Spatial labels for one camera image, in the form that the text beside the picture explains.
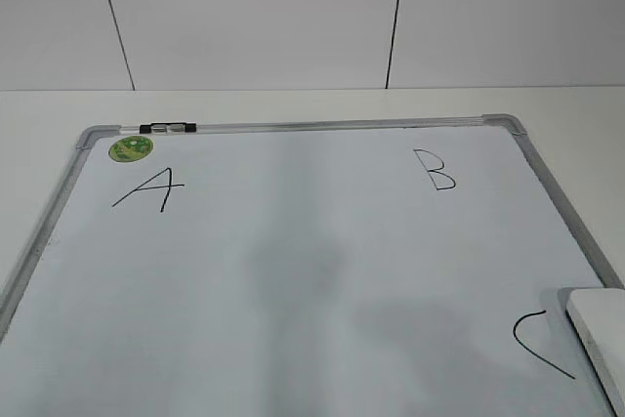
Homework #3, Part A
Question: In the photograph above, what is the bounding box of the white rectangular board eraser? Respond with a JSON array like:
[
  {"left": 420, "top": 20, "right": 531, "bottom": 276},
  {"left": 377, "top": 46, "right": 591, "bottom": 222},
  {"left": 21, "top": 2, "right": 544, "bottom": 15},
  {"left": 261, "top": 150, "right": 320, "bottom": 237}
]
[{"left": 558, "top": 288, "right": 624, "bottom": 416}]

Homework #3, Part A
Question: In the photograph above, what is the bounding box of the round green magnet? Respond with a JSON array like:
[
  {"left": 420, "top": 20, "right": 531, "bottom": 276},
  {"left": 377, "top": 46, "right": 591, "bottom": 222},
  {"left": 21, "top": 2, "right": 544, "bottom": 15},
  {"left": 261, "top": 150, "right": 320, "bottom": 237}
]
[{"left": 108, "top": 136, "right": 153, "bottom": 163}]

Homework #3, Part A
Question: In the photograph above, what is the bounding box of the white board with grey frame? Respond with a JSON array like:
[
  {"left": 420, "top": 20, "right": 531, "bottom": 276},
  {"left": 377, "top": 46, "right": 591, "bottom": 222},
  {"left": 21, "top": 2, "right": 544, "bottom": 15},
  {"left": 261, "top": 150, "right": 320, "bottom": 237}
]
[{"left": 1, "top": 114, "right": 620, "bottom": 416}]

